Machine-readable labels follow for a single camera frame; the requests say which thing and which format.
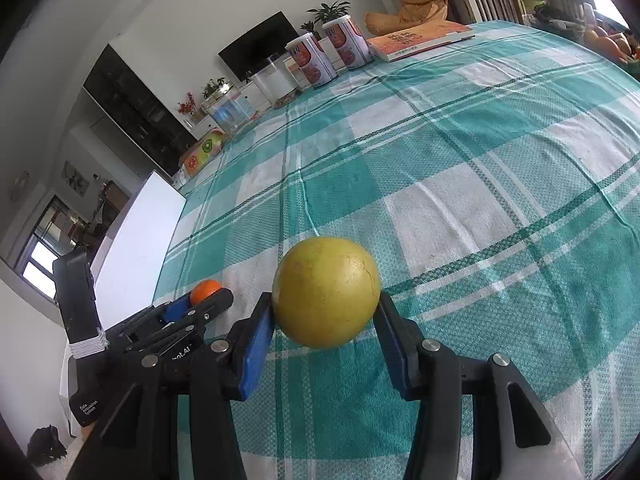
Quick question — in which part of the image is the clear plastic container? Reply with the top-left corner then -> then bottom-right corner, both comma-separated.
201,85 -> 261,133

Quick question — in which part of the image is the printed label can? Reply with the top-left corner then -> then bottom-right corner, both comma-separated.
285,32 -> 339,90
321,16 -> 374,72

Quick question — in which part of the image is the window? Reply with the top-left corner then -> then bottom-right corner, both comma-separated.
15,195 -> 81,303

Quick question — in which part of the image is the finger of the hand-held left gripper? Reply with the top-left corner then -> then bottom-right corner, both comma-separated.
125,287 -> 235,361
117,297 -> 193,337

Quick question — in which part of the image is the basket of mixed fruit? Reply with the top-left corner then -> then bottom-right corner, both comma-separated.
582,27 -> 640,63

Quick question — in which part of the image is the clear plastic jar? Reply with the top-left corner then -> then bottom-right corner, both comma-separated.
248,53 -> 296,109

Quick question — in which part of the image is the yellow-green citrus fruit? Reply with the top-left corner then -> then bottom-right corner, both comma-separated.
271,236 -> 382,351

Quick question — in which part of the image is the green potted plant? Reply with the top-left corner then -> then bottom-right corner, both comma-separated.
300,1 -> 351,41

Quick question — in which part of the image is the orange plush cushion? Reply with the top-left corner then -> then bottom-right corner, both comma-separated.
365,0 -> 453,36

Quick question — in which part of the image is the black television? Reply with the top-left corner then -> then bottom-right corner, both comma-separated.
218,11 -> 301,82

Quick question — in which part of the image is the orange book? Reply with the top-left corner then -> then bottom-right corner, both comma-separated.
367,21 -> 476,63

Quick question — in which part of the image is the white panel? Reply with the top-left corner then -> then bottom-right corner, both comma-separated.
92,170 -> 188,318

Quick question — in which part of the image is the black bag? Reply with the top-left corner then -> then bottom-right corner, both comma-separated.
26,425 -> 68,466

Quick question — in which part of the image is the fruit-print cardboard box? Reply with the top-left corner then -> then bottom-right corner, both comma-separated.
172,127 -> 226,186

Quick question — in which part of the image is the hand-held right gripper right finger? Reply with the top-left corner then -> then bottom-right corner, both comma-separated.
372,294 -> 583,480

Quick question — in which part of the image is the small orange tangerine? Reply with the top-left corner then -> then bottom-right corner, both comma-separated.
190,280 -> 222,306

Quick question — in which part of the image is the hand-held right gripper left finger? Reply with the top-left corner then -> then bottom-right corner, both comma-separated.
67,292 -> 276,480

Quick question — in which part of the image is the dark wall cabinet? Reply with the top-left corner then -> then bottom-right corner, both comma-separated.
82,45 -> 198,178

